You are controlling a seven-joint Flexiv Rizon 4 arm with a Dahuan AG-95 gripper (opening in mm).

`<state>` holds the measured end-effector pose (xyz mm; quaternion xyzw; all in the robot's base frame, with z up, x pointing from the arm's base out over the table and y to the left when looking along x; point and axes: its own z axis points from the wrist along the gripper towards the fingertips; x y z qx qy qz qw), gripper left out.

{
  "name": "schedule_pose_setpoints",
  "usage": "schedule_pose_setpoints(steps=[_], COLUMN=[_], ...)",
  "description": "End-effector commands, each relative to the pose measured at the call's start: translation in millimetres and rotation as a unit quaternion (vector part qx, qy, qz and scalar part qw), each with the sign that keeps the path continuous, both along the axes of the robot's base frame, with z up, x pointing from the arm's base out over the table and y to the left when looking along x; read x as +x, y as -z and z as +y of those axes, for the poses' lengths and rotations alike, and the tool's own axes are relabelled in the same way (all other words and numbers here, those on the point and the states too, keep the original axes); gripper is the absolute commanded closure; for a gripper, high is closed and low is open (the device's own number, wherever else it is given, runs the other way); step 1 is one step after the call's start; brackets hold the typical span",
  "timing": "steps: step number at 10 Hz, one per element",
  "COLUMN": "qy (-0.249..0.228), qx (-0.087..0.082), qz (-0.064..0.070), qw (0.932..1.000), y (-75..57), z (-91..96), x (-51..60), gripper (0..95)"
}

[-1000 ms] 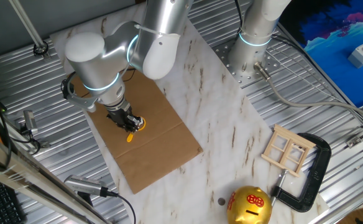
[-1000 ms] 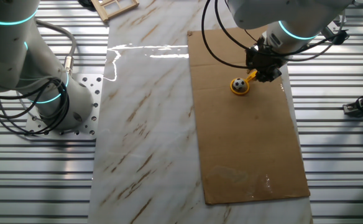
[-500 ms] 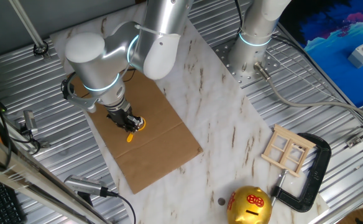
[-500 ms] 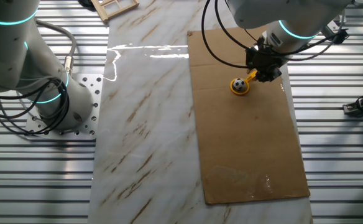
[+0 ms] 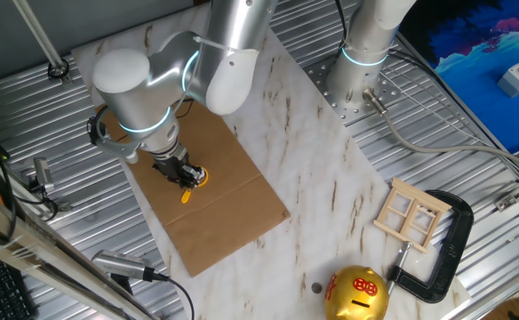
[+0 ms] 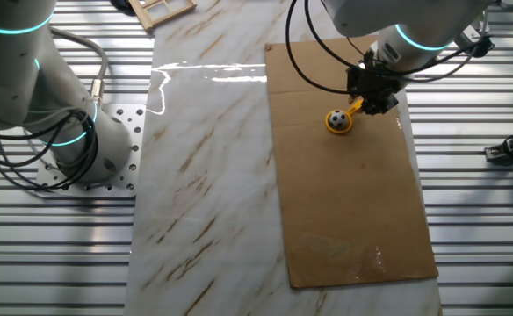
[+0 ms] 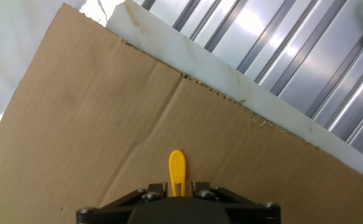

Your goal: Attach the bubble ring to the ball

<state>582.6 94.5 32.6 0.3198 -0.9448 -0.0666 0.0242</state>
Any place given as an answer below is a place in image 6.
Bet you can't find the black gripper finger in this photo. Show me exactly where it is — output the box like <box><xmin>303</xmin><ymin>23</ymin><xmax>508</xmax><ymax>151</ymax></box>
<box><xmin>346</xmin><ymin>81</ymin><xmax>367</xmax><ymax>106</ymax></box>
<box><xmin>364</xmin><ymin>97</ymin><xmax>399</xmax><ymax>116</ymax></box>

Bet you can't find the brown cardboard sheet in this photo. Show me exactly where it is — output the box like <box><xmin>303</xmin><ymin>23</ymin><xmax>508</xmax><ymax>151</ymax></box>
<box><xmin>264</xmin><ymin>34</ymin><xmax>439</xmax><ymax>290</ymax></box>

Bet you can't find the wrist camera with grey bracket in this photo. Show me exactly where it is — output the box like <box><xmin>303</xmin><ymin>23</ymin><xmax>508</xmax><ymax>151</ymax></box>
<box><xmin>453</xmin><ymin>24</ymin><xmax>495</xmax><ymax>59</ymax></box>

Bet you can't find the small black white soccer ball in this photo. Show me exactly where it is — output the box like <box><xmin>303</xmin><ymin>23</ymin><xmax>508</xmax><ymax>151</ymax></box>
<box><xmin>329</xmin><ymin>109</ymin><xmax>349</xmax><ymax>129</ymax></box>

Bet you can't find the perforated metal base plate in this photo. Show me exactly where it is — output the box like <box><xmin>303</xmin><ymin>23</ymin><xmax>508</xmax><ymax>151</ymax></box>
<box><xmin>35</xmin><ymin>104</ymin><xmax>147</xmax><ymax>198</ymax></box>

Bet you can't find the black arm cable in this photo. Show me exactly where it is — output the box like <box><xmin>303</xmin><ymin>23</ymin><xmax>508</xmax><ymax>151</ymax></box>
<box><xmin>285</xmin><ymin>0</ymin><xmax>352</xmax><ymax>96</ymax></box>
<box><xmin>303</xmin><ymin>0</ymin><xmax>495</xmax><ymax>84</ymax></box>

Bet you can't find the wooden window frame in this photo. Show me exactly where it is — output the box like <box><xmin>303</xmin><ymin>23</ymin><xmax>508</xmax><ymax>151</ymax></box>
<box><xmin>127</xmin><ymin>0</ymin><xmax>198</xmax><ymax>32</ymax></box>

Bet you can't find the white marble slab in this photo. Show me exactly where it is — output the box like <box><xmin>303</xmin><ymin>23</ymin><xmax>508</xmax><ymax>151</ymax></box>
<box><xmin>123</xmin><ymin>0</ymin><xmax>443</xmax><ymax>316</ymax></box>

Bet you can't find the yellow bubble ring wand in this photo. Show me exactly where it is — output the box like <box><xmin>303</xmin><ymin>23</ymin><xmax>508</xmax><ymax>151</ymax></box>
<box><xmin>324</xmin><ymin>98</ymin><xmax>365</xmax><ymax>135</ymax></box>

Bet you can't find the black base cable bundle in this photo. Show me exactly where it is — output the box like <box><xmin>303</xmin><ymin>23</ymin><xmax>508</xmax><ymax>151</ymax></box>
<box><xmin>0</xmin><ymin>109</ymin><xmax>100</xmax><ymax>192</ymax></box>

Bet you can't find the thick grey base cable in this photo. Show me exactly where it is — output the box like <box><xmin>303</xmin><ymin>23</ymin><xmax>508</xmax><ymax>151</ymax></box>
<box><xmin>48</xmin><ymin>26</ymin><xmax>110</xmax><ymax>107</ymax></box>

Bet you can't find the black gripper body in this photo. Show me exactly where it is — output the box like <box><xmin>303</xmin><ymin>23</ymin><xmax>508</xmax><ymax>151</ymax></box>
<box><xmin>347</xmin><ymin>61</ymin><xmax>409</xmax><ymax>101</ymax></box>

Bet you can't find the metal corner bracket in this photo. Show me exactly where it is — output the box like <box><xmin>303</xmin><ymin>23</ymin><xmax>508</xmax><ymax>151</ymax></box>
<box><xmin>484</xmin><ymin>147</ymin><xmax>510</xmax><ymax>166</ymax></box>

